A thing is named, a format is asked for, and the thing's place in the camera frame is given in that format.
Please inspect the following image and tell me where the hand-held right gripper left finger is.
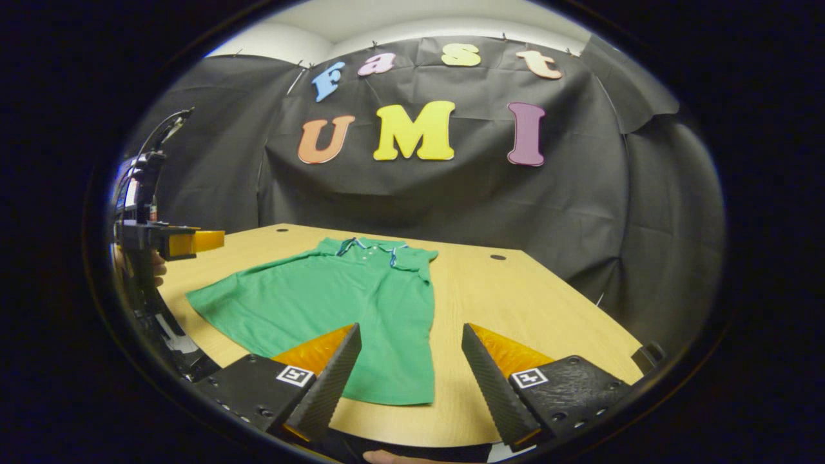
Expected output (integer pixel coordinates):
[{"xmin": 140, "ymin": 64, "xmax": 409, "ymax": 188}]
[{"xmin": 191, "ymin": 324, "xmax": 363, "ymax": 450}]

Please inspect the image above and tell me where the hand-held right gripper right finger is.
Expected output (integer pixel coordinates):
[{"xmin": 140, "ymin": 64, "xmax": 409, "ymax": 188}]
[{"xmin": 461, "ymin": 324, "xmax": 640, "ymax": 454}]

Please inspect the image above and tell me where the green T-shirt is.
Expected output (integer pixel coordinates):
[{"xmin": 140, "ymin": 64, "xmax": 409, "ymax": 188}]
[{"xmin": 186, "ymin": 237, "xmax": 440, "ymax": 407}]

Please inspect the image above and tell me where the small black object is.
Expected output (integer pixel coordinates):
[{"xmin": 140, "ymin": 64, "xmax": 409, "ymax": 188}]
[{"xmin": 632, "ymin": 342, "xmax": 666, "ymax": 375}]

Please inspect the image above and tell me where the black backdrop cloth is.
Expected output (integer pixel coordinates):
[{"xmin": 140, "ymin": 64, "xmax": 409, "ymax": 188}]
[{"xmin": 126, "ymin": 32, "xmax": 726, "ymax": 352}]

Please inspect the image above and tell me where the black cable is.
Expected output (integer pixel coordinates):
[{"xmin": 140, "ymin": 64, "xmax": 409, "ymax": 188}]
[{"xmin": 134, "ymin": 108, "xmax": 195, "ymax": 162}]

